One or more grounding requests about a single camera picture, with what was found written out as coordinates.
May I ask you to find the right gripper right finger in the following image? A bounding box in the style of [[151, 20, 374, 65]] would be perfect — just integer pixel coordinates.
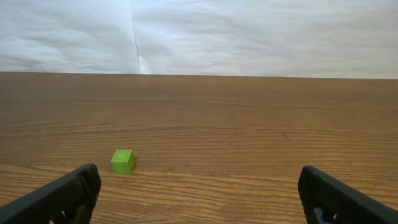
[[297, 165, 398, 224]]

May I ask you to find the green cube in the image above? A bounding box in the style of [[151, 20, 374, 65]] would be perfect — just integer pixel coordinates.
[[110, 149, 136, 175]]

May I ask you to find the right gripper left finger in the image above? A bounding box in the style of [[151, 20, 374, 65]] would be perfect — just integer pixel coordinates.
[[0, 162, 102, 224]]

